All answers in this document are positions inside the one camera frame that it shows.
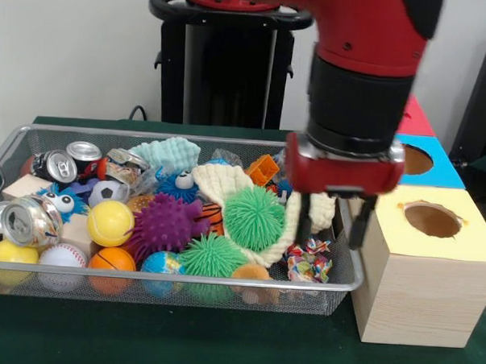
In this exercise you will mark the wooden box with three holes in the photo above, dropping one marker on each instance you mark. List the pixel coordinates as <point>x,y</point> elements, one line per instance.
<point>420,278</point>

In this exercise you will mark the black chair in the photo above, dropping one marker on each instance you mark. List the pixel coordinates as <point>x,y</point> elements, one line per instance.
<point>484,104</point>

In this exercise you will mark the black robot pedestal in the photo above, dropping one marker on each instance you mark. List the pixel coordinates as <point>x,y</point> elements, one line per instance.
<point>223,76</point>

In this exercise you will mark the orange plastic toy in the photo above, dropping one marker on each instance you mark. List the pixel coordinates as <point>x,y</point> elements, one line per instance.
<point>264,169</point>

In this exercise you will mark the small blue fuzzy toy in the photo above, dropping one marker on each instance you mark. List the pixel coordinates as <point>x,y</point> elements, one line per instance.
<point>177,185</point>

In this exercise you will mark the orange basketball toy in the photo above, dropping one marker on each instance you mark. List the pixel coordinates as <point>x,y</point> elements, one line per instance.
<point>112,265</point>

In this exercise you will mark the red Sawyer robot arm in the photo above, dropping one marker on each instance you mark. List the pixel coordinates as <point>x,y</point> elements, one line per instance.
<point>361,66</point>

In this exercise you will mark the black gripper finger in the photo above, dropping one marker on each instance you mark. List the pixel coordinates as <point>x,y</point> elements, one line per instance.
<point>362,219</point>
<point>304,218</point>

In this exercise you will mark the yellow tennis ball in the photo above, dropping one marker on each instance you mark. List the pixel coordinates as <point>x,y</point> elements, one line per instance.
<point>110,223</point>

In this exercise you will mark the pale orange ball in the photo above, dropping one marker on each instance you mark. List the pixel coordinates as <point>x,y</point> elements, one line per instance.
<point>251,273</point>

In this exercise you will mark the cream muslin cloth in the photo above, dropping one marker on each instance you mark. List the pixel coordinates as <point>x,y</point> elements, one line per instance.
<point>227,180</point>

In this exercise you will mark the green spiky ball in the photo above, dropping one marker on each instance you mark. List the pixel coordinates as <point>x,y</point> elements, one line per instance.
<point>255,219</point>
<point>213,260</point>

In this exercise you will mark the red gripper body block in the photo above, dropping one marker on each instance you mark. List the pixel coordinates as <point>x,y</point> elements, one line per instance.
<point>344,174</point>

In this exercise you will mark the shallow clear mesh bin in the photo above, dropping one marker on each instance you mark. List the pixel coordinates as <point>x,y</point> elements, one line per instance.
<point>340,275</point>

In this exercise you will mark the purple spiky ball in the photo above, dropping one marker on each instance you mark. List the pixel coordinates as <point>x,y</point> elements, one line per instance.
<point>167,225</point>

